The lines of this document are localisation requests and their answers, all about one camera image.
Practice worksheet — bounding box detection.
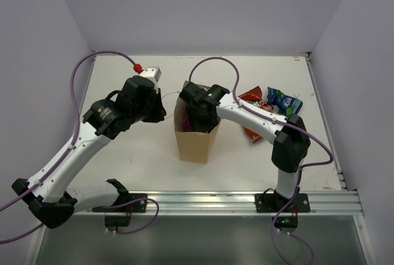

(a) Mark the purple snack bag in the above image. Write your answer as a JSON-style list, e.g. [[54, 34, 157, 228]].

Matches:
[[181, 117, 192, 132]]

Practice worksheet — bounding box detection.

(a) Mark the brown paper bag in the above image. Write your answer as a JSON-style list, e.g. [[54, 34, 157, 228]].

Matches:
[[173, 97, 221, 164]]

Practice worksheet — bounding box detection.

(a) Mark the red Doritos chip bag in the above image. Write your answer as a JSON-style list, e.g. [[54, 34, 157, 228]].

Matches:
[[236, 85, 275, 146]]

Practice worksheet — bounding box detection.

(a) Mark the blue snack bag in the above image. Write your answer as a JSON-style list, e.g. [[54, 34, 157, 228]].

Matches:
[[267, 87, 303, 117]]

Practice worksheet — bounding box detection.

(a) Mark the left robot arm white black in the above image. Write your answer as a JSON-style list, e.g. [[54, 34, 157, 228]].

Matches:
[[12, 68, 166, 229]]

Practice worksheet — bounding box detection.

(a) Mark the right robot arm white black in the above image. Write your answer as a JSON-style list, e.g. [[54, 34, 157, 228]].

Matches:
[[179, 82, 310, 199]]

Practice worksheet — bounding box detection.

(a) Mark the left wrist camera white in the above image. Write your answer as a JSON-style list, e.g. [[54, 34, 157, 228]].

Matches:
[[133, 63, 162, 92]]

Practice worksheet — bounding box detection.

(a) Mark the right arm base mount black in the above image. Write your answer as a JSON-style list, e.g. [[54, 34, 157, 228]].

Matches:
[[254, 188, 311, 232]]

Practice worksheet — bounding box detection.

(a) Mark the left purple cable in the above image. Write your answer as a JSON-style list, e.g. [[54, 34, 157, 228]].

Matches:
[[0, 50, 160, 244]]

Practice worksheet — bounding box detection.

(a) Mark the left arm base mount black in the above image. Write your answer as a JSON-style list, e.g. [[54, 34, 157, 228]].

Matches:
[[92, 179, 148, 231]]

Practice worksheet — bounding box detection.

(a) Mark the aluminium front rail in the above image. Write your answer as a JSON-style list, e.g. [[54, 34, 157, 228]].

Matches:
[[68, 183, 363, 216]]

